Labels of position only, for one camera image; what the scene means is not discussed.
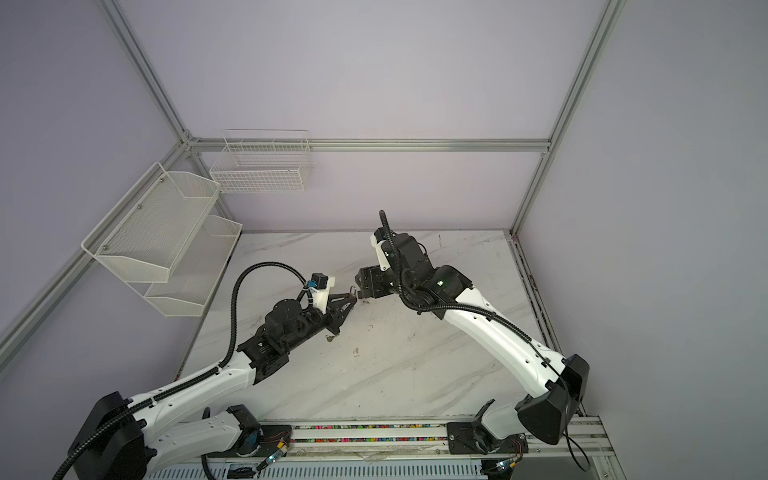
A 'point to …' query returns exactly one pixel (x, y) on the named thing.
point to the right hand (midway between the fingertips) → (365, 273)
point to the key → (329, 338)
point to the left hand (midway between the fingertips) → (351, 298)
